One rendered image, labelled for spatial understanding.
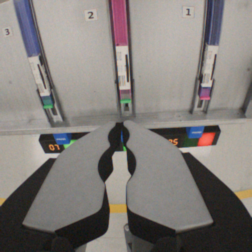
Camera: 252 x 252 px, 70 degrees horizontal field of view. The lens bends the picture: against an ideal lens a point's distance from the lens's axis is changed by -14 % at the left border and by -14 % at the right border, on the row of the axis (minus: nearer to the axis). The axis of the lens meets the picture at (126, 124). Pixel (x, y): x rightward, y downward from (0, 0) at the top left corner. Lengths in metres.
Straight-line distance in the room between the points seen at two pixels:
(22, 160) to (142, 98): 0.99
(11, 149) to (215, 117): 1.10
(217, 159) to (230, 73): 0.86
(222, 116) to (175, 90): 0.09
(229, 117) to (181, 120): 0.08
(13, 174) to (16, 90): 0.97
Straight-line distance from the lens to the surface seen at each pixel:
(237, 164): 1.19
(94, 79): 0.28
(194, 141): 0.39
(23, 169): 1.21
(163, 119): 0.30
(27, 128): 0.34
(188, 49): 0.27
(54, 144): 0.39
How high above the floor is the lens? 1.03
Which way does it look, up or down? 87 degrees down
